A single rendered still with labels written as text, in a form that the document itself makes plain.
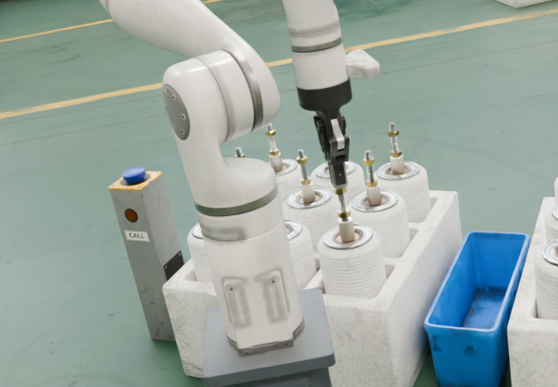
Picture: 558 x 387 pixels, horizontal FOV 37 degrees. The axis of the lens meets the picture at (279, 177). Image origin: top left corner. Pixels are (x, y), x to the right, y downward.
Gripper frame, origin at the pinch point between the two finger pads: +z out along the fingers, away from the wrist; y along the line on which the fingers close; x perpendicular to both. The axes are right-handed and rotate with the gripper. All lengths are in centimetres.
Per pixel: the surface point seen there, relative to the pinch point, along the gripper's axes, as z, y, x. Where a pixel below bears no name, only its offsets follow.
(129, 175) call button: 2.7, -26.0, -31.0
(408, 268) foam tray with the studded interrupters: 17.7, 1.1, 8.3
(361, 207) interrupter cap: 10.3, -8.3, 4.4
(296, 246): 11.4, -2.7, -7.6
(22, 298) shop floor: 36, -56, -62
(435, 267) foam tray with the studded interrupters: 23.9, -7.5, 15.0
